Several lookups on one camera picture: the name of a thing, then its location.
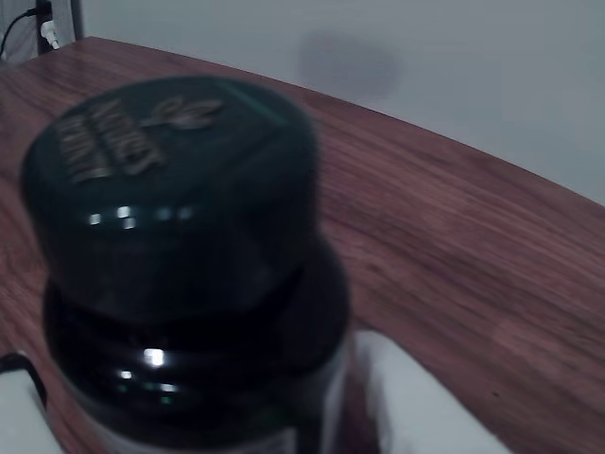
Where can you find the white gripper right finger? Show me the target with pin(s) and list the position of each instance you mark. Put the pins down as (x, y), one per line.
(416, 411)

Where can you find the green-capped dark pill bottle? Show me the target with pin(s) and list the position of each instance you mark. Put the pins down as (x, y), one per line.
(189, 265)

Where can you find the dark upright post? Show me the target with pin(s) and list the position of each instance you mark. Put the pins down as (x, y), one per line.
(71, 19)

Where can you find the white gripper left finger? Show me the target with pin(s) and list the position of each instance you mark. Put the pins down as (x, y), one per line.
(19, 416)

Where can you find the white wall plug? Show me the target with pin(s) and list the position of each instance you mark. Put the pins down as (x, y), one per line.
(48, 34)

